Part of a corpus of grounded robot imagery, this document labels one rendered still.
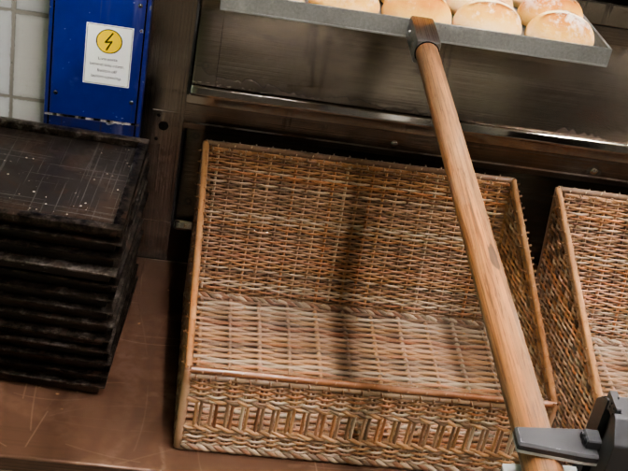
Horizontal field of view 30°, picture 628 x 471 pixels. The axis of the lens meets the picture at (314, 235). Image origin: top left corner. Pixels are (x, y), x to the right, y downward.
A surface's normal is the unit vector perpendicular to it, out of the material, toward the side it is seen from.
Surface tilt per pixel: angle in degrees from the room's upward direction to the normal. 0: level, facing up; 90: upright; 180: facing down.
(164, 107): 90
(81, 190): 0
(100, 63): 90
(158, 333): 0
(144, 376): 0
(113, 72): 90
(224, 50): 70
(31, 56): 90
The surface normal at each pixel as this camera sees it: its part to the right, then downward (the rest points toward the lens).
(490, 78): 0.09, 0.21
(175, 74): 0.04, 0.52
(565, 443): 0.16, -0.84
